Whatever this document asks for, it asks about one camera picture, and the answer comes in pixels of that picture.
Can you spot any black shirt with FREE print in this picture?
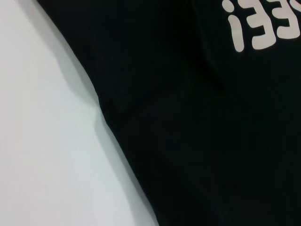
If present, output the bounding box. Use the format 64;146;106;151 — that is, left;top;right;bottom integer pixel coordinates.
37;0;301;226

